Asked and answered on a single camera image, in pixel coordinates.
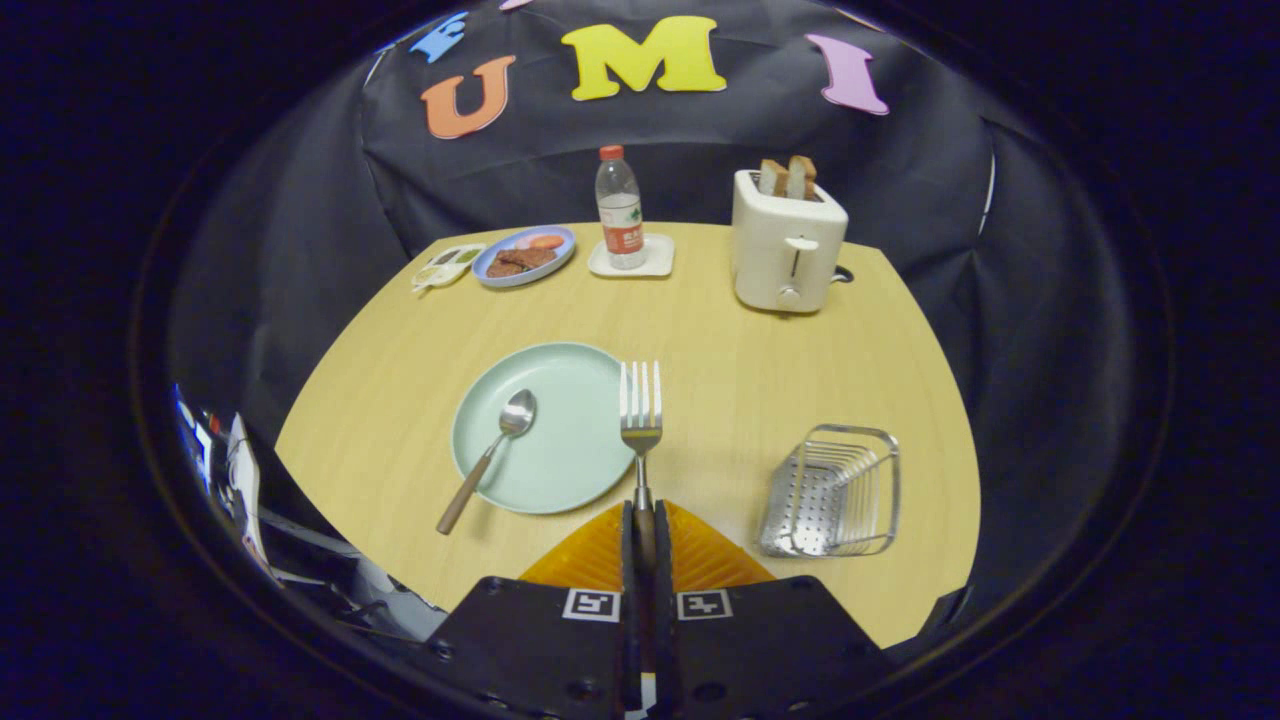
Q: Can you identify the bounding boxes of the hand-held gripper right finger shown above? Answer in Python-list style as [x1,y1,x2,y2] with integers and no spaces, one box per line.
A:
[655,500,886,720]

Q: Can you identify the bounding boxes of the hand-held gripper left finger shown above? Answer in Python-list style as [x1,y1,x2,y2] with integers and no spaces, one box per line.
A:
[425,500,641,720]

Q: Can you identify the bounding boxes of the metal fork with wooden handle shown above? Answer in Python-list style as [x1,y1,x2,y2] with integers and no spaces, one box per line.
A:
[618,360,663,576]

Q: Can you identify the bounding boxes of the metal spoon with wooden handle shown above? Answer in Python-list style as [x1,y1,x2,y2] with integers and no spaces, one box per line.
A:
[435,388,538,536]

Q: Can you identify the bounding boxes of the pale green plate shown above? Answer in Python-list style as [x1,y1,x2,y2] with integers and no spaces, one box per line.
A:
[451,342,638,516]

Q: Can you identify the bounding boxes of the white square coaster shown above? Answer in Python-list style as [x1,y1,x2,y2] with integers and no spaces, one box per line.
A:
[587,233,676,279]

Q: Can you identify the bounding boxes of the blue plate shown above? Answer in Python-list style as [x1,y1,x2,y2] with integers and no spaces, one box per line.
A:
[471,225,578,289]

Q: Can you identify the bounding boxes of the brown meat slices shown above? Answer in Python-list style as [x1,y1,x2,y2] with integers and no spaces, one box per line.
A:
[485,247,558,279]

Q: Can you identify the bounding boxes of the white toaster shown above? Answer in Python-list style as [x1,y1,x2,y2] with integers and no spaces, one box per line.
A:
[731,168,849,315]

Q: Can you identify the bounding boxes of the white divided sauce tray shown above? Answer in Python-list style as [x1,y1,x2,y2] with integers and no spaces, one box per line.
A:
[411,243,487,294]

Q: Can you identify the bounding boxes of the clear water bottle red cap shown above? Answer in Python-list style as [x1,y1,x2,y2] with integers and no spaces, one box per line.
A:
[595,145,647,271]

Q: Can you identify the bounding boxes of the white and grey equipment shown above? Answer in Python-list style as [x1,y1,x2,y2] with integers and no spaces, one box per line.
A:
[172,385,446,641]

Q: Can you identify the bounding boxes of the metal wire drainer basket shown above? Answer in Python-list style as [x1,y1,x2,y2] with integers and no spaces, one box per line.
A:
[755,424,901,559]

